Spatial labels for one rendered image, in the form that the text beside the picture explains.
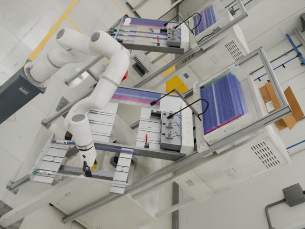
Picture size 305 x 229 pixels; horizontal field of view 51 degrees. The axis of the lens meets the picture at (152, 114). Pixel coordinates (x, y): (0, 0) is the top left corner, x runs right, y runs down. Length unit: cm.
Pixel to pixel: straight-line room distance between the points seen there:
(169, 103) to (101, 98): 113
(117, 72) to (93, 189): 118
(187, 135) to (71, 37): 95
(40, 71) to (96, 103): 72
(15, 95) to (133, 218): 128
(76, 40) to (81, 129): 61
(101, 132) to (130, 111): 158
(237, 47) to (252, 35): 190
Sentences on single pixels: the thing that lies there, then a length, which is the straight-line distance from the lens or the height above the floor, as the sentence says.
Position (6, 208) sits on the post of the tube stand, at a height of 1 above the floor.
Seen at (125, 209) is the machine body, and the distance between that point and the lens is 259.
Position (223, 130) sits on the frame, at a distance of 197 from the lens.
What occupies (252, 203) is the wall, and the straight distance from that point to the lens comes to 357.
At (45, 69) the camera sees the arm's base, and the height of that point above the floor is 83.
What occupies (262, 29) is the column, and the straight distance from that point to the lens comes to 522.
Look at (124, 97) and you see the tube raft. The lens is 252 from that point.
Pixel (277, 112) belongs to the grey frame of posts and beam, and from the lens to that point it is 194.
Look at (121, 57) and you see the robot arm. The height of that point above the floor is 143.
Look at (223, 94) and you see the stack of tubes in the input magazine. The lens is 222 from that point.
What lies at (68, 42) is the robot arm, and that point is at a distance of 192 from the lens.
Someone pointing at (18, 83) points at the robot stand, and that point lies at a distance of 221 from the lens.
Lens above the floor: 205
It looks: 25 degrees down
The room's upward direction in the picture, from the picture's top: 59 degrees clockwise
